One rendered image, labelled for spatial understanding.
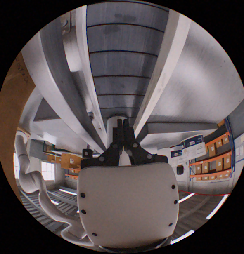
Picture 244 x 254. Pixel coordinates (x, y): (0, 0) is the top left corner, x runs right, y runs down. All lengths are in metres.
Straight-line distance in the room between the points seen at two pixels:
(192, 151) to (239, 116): 3.96
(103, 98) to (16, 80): 0.17
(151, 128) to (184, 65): 0.27
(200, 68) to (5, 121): 0.37
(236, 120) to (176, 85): 4.28
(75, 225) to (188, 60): 0.70
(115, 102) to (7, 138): 0.20
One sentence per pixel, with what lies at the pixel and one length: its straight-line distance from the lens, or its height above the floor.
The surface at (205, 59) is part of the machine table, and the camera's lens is 0.24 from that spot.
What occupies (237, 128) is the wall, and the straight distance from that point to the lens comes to 4.44.
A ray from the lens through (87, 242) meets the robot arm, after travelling 0.51.
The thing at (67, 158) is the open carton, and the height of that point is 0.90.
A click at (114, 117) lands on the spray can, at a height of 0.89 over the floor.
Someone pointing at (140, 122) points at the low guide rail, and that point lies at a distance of 0.17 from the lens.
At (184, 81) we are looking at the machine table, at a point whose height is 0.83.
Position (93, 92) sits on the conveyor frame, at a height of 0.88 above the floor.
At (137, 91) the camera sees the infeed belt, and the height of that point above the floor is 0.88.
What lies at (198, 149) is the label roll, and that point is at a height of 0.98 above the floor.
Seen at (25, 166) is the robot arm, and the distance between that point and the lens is 0.70.
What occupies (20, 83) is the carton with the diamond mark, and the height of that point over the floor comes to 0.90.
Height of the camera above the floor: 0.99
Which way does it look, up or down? 24 degrees down
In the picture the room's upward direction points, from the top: 177 degrees clockwise
